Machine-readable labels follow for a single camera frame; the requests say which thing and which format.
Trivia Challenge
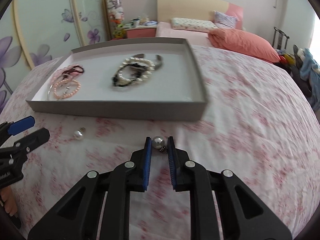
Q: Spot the pearl earring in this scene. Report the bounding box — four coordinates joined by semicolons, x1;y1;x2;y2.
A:
152;136;167;154
73;127;86;140

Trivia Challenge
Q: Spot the silver thin bangle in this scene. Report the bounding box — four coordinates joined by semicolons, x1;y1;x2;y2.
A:
47;81;58;101

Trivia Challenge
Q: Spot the dark red bead bracelet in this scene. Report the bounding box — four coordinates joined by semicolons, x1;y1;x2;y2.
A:
62;64;85;77

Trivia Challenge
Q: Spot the peach pearl bracelet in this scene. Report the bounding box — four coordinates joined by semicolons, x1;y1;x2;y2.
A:
53;78;82;99

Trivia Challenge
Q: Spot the light pink bead bracelet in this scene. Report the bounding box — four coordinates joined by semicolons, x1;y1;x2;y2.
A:
51;65;78;84

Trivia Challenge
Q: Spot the white pearl bracelet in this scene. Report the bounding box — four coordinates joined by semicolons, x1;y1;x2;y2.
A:
113;56;156;87

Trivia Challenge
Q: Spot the black bead bracelet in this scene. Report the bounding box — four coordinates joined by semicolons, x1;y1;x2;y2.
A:
110;62;148;88

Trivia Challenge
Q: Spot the left hand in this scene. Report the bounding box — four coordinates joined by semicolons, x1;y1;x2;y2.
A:
1;186;17;216

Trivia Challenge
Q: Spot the pink floral bedsheet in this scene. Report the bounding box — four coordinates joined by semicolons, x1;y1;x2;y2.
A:
1;46;319;237

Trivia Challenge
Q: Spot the floral sliding wardrobe door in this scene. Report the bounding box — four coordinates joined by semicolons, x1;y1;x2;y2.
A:
1;0;107;108

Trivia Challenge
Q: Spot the dark metal cuff bangle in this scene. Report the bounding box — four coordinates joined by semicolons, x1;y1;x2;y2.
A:
132;54;163;70

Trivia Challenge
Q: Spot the grey cardboard tray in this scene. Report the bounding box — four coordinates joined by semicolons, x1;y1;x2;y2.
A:
27;37;209;121

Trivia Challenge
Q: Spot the clear tube of plush toys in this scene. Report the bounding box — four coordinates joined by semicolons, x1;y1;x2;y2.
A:
106;0;125;40

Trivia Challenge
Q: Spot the blue clothing pile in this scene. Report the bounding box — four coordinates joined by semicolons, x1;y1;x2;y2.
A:
292;45;319;112

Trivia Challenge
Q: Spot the pink nightstand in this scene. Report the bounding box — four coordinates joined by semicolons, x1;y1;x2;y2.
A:
126;26;157;38

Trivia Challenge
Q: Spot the coral pink duvet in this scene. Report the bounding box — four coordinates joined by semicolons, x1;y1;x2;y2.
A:
208;28;280;63

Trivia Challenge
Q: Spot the dark wooden chair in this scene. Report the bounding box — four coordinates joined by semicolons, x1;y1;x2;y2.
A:
272;27;290;52

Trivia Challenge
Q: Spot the pink bed mattress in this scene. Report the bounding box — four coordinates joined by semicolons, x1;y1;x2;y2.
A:
156;22;213;47

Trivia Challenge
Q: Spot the purple floral pillow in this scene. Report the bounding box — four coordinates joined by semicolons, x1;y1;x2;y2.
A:
214;11;238;29

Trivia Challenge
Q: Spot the floral white pillow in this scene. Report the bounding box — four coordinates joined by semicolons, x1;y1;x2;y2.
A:
171;17;218;33

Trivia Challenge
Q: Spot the cream and pink headboard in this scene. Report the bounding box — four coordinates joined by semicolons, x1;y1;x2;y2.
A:
157;0;244;29

